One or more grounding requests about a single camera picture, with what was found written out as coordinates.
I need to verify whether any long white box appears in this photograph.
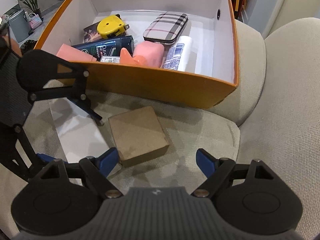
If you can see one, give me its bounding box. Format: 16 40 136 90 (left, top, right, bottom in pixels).
49 98 110 163

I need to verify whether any small brown cardboard box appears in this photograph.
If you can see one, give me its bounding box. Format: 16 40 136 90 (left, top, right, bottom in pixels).
108 106 169 167

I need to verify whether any pink bottle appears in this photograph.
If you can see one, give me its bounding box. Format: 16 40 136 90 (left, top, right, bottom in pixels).
56 44 97 62

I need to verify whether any dark shampoo bottle with label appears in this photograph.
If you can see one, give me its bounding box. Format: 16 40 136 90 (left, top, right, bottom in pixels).
73 35 134 63

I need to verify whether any illustrated card box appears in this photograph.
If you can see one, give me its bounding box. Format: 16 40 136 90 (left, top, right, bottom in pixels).
84 22 102 43

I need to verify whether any yellow tape measure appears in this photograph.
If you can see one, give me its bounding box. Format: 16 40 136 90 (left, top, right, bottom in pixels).
97 14 130 39

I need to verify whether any pink rounded box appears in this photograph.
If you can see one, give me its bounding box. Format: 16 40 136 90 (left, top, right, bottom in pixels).
132 41 164 68

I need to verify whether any white blue-print tube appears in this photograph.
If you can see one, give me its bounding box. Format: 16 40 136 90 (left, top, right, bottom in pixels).
162 36 193 72

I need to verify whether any plaid glasses case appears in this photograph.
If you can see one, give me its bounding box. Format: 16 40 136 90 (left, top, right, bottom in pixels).
143 11 189 45

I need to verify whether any black lined waste bin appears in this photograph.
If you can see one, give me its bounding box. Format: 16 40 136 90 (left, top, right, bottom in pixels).
20 40 37 55

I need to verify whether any grey bin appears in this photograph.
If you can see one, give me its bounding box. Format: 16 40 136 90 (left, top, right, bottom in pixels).
8 9 31 42

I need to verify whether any pink woven basket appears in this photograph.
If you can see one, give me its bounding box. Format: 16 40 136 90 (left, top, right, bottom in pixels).
28 12 42 29

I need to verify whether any orange pointed toy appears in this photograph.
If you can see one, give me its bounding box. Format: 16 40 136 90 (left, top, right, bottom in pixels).
120 48 148 66

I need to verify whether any orange cardboard box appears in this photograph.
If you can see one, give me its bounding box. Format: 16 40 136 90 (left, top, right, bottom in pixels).
36 0 239 108

